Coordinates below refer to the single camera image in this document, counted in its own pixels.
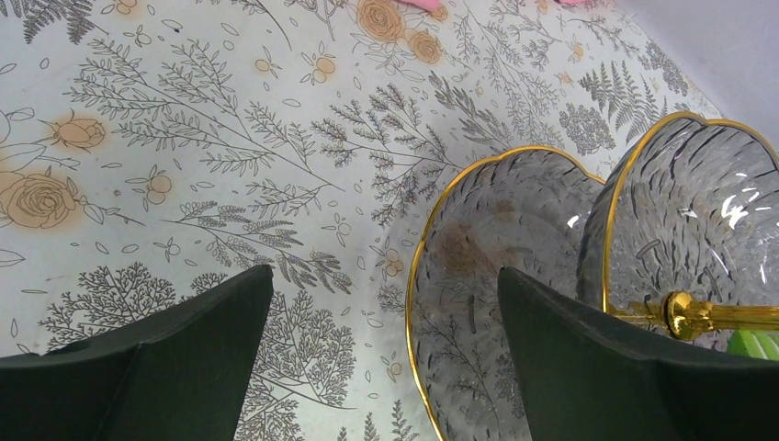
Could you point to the three-tier glass cake stand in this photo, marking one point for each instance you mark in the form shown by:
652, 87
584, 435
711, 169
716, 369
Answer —
680, 240

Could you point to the green striped cake piece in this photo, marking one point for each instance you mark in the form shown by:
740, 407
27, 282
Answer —
756, 344

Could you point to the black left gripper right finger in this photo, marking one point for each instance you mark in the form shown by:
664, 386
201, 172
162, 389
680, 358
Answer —
585, 375

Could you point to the pink cloth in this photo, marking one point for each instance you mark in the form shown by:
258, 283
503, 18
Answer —
433, 5

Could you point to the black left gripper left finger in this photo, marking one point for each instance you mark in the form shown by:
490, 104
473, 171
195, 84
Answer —
178, 374

